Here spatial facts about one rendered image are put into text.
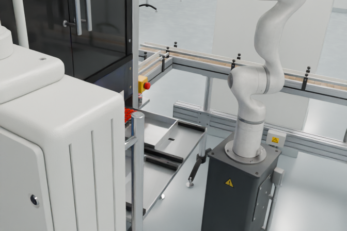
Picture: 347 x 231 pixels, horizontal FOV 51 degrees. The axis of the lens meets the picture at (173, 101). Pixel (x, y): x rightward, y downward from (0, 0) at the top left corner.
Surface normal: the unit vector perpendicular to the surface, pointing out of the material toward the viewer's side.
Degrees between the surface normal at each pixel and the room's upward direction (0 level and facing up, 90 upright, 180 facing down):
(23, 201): 90
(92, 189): 90
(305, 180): 0
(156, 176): 0
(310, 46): 90
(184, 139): 0
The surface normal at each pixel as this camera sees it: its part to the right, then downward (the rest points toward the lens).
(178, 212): 0.05, -0.89
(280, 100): -0.41, 0.40
